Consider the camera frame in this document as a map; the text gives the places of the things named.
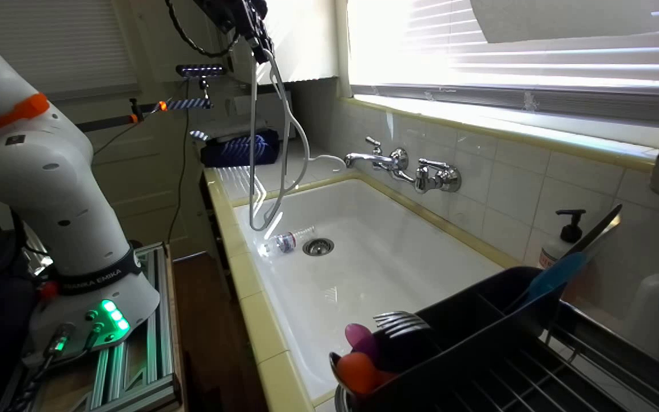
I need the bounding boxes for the white kitchen sink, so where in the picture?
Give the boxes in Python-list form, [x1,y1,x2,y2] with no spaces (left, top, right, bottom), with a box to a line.
[228,173,508,404]

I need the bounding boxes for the clear glass cup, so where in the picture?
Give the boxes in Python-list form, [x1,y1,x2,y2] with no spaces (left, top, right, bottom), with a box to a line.
[244,46,348,234]

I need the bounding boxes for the chrome wall tap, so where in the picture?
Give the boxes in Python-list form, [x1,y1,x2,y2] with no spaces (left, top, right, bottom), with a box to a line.
[340,134,465,195]

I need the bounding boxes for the aluminium robot mounting table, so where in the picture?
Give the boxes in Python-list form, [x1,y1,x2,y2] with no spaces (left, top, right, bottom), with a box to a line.
[0,241,185,412]

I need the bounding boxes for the orange utensil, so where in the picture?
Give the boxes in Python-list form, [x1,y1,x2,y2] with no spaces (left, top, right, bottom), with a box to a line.
[332,347,394,401]

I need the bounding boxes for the silver forks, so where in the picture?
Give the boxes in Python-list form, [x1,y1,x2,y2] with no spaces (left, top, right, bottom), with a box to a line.
[370,309,432,338]

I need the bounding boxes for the metal sink drain strainer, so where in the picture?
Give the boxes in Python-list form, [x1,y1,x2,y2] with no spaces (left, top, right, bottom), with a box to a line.
[300,236,338,259]

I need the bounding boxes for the purple utensil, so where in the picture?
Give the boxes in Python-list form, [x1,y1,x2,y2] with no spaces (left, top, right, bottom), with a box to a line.
[343,320,383,361]

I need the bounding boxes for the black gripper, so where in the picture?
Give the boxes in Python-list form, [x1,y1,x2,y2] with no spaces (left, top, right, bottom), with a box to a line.
[192,0,276,67]

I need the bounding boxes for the dark dish rack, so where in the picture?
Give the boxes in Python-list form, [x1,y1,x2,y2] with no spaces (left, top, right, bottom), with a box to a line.
[327,262,659,412]

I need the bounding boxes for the white window blinds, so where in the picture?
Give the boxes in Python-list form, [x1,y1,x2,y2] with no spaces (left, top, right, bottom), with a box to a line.
[345,0,659,130]

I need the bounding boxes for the white upper cabinet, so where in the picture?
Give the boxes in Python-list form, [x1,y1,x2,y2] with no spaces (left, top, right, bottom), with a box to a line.
[257,0,340,87]

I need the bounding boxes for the soap dispenser with black pump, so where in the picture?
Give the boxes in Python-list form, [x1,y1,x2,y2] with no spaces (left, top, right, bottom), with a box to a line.
[538,205,589,269]

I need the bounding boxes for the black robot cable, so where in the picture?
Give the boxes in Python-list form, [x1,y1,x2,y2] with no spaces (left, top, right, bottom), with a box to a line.
[163,0,242,59]

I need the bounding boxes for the blue kitchen spatula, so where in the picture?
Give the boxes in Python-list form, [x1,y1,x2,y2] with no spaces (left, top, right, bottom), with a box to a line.
[525,202,626,309]

